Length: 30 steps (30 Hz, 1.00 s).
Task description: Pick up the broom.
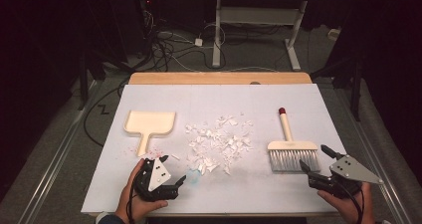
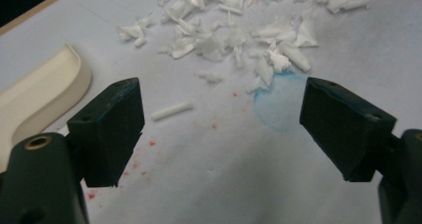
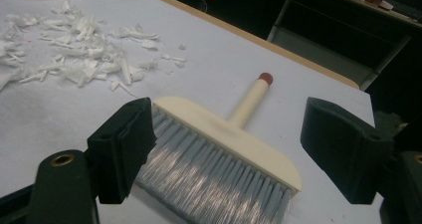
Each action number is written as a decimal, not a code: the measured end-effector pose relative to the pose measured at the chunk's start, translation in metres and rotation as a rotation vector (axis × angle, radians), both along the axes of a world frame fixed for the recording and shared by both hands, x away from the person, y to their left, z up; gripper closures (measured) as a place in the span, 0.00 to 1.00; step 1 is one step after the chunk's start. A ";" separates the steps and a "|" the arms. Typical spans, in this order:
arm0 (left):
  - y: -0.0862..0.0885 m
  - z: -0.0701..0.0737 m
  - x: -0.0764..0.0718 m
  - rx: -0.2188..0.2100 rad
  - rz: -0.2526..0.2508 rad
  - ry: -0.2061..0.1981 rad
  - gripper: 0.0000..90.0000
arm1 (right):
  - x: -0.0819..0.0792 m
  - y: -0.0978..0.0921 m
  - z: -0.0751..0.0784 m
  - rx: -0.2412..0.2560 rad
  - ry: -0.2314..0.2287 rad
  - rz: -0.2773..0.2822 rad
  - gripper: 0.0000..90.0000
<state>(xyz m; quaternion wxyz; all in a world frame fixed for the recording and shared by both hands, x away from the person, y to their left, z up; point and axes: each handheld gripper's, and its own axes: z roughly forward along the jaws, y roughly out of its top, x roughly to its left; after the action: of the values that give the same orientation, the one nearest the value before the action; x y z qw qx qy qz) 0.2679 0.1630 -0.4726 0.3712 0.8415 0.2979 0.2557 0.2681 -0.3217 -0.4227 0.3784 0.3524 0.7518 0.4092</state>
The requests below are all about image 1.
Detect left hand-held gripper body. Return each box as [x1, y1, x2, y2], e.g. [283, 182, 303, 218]
[132, 157, 182, 202]

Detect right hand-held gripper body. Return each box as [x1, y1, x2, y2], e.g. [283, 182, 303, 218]
[308, 153, 385, 199]

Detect cream hand brush grey bristles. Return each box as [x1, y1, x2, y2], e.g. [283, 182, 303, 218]
[267, 107, 321, 173]

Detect cream plastic dustpan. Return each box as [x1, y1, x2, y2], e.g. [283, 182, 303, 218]
[123, 110, 176, 158]

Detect person's right hand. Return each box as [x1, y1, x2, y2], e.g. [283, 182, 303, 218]
[316, 181, 376, 224]

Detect person's left hand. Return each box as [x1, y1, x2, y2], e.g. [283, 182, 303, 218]
[114, 158, 169, 224]

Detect scattered pink paper bits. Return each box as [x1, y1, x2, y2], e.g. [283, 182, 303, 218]
[123, 145, 164, 160]

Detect white table mat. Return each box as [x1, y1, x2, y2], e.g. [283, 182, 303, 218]
[81, 83, 348, 216]

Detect pile of white paper scraps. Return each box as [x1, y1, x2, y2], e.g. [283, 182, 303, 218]
[184, 112, 256, 176]

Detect wooden table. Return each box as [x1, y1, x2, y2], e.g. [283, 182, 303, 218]
[127, 71, 314, 86]

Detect right hand-held gripper cable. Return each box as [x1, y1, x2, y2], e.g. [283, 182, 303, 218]
[337, 180, 365, 224]

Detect hand-held gripper cable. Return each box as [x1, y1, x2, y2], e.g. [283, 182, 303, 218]
[337, 180, 365, 224]
[126, 178, 137, 224]

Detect metal floor rail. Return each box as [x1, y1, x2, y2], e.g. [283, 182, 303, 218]
[18, 80, 101, 224]
[332, 84, 414, 224]

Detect left hand-held gripper cable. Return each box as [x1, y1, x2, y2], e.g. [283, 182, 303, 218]
[126, 178, 137, 224]

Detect black floor cable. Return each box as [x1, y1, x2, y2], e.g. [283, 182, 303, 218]
[83, 79, 131, 148]

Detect tangle of floor cables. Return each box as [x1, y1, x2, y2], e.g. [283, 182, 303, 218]
[142, 8, 230, 73]

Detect white desk frame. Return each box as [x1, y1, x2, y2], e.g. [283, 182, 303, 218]
[211, 0, 309, 72]

